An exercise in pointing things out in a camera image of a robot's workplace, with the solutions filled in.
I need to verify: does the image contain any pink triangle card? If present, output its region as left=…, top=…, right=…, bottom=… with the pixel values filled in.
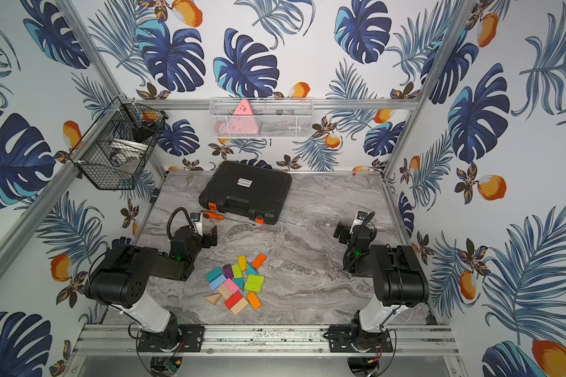
left=226, top=99, right=259, bottom=136

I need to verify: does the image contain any black plastic tool case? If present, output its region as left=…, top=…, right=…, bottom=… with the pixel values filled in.
left=199, top=161, right=292, bottom=225

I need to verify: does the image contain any orange rectangular block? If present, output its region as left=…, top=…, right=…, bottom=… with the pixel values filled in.
left=246, top=292, right=262, bottom=310

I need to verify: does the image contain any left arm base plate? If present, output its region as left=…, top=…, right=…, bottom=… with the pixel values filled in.
left=137, top=325, right=205, bottom=353

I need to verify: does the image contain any teal rectangular block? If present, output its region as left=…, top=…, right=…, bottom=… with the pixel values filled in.
left=205, top=267, right=223, bottom=283

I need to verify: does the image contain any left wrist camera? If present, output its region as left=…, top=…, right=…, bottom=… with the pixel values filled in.
left=190, top=212, right=203, bottom=236

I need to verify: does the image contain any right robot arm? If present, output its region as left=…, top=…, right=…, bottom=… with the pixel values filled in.
left=324, top=211, right=429, bottom=354

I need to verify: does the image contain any orange handled screwdriver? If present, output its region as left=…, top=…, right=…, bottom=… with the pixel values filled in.
left=201, top=210, right=256, bottom=226

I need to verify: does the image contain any pink block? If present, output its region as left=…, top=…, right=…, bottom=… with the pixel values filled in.
left=223, top=278, right=240, bottom=294

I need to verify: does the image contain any natural wood rectangular block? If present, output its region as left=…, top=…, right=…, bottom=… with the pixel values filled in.
left=230, top=298, right=249, bottom=316

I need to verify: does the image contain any natural wood triangle block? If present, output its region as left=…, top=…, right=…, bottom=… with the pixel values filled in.
left=205, top=293, right=223, bottom=306

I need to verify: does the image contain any yellow block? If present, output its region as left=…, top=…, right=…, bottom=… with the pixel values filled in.
left=237, top=256, right=247, bottom=273

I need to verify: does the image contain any light blue block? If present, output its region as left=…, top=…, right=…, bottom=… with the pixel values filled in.
left=209, top=274, right=227, bottom=291

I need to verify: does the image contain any purple block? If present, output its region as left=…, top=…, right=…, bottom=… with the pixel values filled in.
left=223, top=264, right=234, bottom=279

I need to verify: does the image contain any teal triangle block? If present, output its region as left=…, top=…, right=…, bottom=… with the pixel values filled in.
left=246, top=264, right=259, bottom=276

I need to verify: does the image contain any aluminium front rail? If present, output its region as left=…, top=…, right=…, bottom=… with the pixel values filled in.
left=72, top=325, right=459, bottom=358

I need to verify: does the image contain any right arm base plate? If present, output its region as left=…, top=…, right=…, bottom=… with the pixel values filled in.
left=323, top=324, right=393, bottom=353

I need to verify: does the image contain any light green narrow block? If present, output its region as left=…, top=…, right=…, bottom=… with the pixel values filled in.
left=231, top=264, right=243, bottom=279

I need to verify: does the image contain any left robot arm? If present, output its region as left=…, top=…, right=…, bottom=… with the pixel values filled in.
left=84, top=207, right=218, bottom=353

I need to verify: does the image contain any white mesh wall basket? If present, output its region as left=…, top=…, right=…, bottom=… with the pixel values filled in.
left=209, top=97, right=314, bottom=138

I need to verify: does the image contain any small teal block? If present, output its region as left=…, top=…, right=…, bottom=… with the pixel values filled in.
left=233, top=278, right=245, bottom=290

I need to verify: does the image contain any red block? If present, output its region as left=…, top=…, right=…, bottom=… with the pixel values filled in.
left=225, top=292, right=243, bottom=310

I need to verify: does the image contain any black wire basket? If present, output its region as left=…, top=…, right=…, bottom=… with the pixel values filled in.
left=68, top=97, right=168, bottom=191

